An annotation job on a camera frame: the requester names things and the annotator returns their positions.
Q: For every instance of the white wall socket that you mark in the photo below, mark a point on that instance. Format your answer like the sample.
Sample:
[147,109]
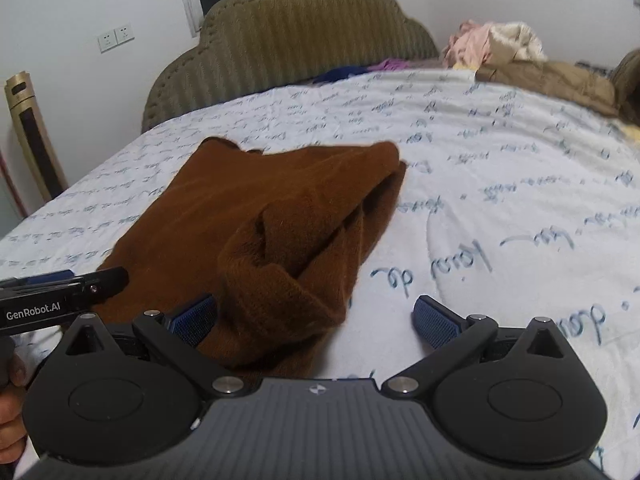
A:
[106,39]
[125,33]

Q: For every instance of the red-trimmed glass panel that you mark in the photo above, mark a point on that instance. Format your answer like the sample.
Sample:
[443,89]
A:
[10,185]

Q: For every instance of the purple cloth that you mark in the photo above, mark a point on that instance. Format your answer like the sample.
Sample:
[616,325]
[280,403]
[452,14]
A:
[392,64]

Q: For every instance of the brown knit sweater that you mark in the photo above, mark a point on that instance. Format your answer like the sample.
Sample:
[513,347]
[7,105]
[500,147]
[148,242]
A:
[240,220]

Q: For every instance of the white script-printed quilt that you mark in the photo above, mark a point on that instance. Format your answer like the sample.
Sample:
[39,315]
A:
[500,170]

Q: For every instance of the gold tower fan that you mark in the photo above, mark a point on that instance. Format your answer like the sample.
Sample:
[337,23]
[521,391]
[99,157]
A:
[35,135]

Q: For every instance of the pink crumpled clothes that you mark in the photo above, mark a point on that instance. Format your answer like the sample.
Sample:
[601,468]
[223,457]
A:
[467,42]

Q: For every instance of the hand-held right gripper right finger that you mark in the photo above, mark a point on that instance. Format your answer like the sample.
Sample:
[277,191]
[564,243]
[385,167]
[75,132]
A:
[436,323]

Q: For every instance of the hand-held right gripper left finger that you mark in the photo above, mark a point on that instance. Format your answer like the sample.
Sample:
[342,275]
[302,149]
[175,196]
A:
[194,318]

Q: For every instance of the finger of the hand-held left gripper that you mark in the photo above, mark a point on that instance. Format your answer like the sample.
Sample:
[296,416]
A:
[102,284]
[47,277]

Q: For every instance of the dark blue cloth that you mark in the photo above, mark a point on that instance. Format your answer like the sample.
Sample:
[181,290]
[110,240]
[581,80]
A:
[340,74]

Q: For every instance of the olive ribbed scalloped headboard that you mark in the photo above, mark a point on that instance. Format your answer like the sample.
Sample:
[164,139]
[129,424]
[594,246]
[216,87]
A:
[300,35]

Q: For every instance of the cream fleece cloth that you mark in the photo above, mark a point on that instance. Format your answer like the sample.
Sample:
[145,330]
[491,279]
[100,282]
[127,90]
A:
[517,40]

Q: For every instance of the person's left hand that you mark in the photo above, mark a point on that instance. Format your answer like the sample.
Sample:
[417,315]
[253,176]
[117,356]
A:
[12,420]

